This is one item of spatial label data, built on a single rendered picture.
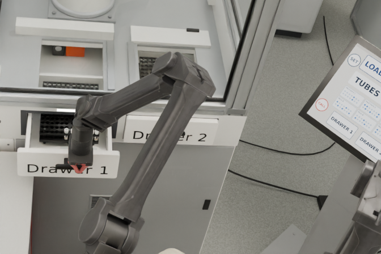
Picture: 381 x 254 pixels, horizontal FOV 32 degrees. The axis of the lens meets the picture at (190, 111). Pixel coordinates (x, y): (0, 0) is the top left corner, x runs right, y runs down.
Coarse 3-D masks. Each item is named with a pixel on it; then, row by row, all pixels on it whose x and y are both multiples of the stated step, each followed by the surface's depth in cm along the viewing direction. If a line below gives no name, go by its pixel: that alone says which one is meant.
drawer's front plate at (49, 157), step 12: (24, 156) 191; (36, 156) 192; (48, 156) 192; (60, 156) 193; (96, 156) 195; (108, 156) 195; (24, 168) 195; (36, 168) 196; (48, 168) 196; (96, 168) 199; (108, 168) 199
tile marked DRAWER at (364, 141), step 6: (360, 138) 206; (366, 138) 205; (372, 138) 205; (360, 144) 206; (366, 144) 205; (372, 144) 205; (378, 144) 204; (366, 150) 205; (372, 150) 204; (378, 150) 204; (372, 156) 204; (378, 156) 204
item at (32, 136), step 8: (32, 120) 211; (32, 128) 209; (32, 136) 206; (104, 136) 211; (32, 144) 204; (40, 144) 205; (48, 144) 205; (56, 144) 206; (64, 144) 206; (96, 144) 209; (104, 144) 209
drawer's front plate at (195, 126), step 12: (132, 120) 206; (144, 120) 207; (156, 120) 207; (192, 120) 210; (204, 120) 211; (216, 120) 212; (132, 132) 210; (144, 132) 211; (192, 132) 213; (204, 132) 214; (216, 132) 214; (180, 144) 217; (192, 144) 217; (204, 144) 218
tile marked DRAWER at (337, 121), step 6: (336, 114) 210; (330, 120) 210; (336, 120) 210; (342, 120) 209; (348, 120) 208; (336, 126) 210; (342, 126) 209; (348, 126) 208; (354, 126) 207; (342, 132) 209; (348, 132) 208; (354, 132) 207; (348, 138) 208
